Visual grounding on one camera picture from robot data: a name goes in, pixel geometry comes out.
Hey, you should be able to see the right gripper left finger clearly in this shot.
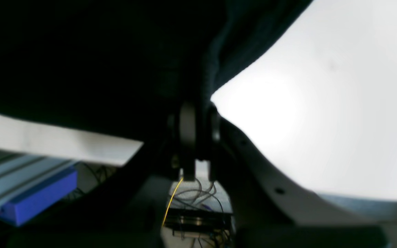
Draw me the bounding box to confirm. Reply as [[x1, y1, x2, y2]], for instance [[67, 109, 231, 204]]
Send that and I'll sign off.
[[9, 102, 196, 248]]

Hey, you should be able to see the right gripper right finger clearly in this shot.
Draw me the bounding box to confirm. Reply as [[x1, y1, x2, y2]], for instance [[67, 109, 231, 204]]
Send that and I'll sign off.
[[207, 104, 397, 248]]

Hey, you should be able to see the black T-shirt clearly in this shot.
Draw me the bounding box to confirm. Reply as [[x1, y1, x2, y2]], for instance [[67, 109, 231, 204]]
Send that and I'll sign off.
[[0, 0, 312, 141]]

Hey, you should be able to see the blue box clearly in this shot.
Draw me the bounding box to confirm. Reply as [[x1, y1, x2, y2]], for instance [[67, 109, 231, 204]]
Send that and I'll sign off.
[[0, 167, 78, 227]]

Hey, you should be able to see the yellow floor cable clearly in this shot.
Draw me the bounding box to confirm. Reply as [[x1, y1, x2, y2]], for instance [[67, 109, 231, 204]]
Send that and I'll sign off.
[[162, 177, 184, 228]]

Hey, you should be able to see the aluminium frame post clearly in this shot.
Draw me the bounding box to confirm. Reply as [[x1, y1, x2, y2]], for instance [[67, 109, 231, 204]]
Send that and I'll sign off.
[[0, 151, 76, 206]]

